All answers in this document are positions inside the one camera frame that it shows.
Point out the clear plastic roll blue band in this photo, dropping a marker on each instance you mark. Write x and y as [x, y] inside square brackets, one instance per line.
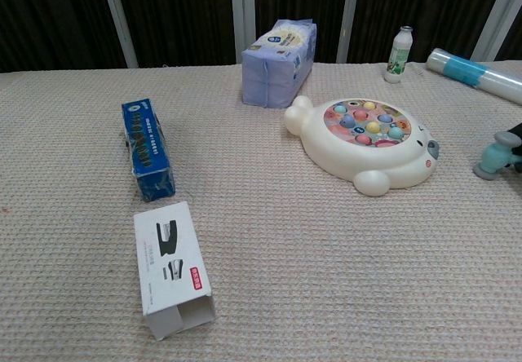
[461, 70]

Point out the small white green bottle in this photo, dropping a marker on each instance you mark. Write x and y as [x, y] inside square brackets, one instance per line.
[397, 60]

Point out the teal toy hammer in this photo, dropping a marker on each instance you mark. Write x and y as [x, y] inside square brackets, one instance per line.
[491, 156]

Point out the black pleated curtain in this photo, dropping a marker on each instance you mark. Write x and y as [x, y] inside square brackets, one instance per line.
[183, 11]

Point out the blue long cardboard box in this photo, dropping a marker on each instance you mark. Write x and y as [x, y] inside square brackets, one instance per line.
[147, 150]

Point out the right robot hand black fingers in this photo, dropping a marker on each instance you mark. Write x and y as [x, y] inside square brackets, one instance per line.
[517, 138]

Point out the white metal frame post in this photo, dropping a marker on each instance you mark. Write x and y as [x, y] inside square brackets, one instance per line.
[119, 23]
[243, 15]
[498, 15]
[348, 15]

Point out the lavender tissue pack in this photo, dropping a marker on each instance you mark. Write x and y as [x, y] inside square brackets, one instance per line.
[269, 76]

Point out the beige woven tablecloth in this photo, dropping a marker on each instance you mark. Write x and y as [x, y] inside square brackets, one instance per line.
[285, 256]

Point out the white stapler box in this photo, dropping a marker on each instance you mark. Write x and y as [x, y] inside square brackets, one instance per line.
[163, 297]

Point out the cream whack-a-mole toy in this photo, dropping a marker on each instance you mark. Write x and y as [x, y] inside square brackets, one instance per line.
[346, 162]

